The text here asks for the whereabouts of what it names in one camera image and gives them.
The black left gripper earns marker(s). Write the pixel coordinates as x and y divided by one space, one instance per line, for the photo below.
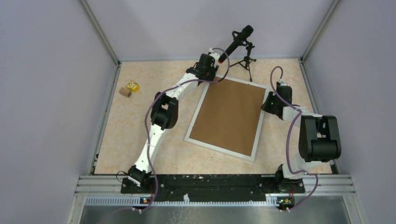
213 71

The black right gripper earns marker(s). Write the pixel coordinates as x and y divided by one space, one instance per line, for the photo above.
265 107

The brown cardboard backing board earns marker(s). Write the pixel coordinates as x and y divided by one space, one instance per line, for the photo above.
229 117

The white picture frame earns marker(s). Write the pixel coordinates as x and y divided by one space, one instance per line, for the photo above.
193 123

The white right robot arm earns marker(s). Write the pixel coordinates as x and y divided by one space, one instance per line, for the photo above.
319 140

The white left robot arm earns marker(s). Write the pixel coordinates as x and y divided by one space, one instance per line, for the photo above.
163 114

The black mini tripod stand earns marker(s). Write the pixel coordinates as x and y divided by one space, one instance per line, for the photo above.
247 60

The black shotgun microphone orange tip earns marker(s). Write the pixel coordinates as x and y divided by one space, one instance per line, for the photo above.
239 39

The yellow toy cube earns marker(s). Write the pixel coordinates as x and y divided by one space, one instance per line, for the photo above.
132 86

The small brown cardboard block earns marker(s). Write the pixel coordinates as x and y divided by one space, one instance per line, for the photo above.
125 92

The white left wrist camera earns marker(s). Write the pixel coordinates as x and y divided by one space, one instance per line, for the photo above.
214 54

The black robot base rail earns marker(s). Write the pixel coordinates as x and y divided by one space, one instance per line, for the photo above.
213 188

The white toothed cable channel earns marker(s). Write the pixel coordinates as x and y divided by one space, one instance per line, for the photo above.
137 201

